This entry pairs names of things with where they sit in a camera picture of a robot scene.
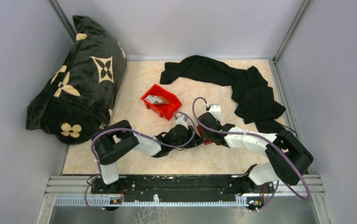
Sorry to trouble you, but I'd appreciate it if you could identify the red leather card holder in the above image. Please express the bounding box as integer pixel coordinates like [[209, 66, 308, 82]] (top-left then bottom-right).
[[197, 125, 213, 145]]

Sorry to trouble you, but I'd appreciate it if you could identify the red plastic bin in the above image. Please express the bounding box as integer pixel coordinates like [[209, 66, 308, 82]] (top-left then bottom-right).
[[140, 84, 182, 120]]

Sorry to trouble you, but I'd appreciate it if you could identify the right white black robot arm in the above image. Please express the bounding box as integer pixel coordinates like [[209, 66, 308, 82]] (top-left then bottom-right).
[[197, 112, 314, 192]]

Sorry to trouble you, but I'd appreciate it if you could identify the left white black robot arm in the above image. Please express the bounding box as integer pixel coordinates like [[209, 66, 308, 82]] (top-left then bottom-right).
[[91, 120, 203, 193]]

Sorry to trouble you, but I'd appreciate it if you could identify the stack of grey cards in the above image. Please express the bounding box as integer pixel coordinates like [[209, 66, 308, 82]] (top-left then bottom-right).
[[145, 95, 169, 105]]

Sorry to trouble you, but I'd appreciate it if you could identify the black cloth garment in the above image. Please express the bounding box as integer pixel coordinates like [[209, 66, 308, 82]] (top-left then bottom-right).
[[160, 56, 286, 133]]

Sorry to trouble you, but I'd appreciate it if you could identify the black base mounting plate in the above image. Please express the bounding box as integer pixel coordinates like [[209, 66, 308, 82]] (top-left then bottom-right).
[[91, 175, 273, 203]]

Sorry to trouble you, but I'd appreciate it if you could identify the black floral patterned pillow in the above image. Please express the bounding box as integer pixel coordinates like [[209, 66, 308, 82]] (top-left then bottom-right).
[[25, 15, 127, 145]]

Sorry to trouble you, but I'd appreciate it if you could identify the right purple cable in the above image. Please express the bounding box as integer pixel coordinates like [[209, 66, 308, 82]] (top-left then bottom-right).
[[192, 97, 312, 212]]

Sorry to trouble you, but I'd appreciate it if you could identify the purple cable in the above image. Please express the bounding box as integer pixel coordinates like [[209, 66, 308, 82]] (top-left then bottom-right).
[[84, 111, 197, 213], [192, 97, 312, 212]]

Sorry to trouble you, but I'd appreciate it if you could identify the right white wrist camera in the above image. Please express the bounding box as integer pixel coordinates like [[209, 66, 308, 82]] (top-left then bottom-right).
[[207, 104, 221, 121]]

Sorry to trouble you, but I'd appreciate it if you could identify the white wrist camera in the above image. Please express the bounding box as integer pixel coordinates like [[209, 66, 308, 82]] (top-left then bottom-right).
[[175, 114, 188, 129], [207, 104, 221, 121]]

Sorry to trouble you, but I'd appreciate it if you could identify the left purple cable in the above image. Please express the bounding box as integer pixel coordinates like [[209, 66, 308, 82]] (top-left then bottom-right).
[[84, 111, 197, 213]]

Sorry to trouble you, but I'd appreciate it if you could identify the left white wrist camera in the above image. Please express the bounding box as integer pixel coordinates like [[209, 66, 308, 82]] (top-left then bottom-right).
[[175, 114, 188, 129]]

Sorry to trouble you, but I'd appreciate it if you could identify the aluminium frame rail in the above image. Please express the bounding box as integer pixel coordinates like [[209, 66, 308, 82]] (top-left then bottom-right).
[[43, 175, 325, 207]]

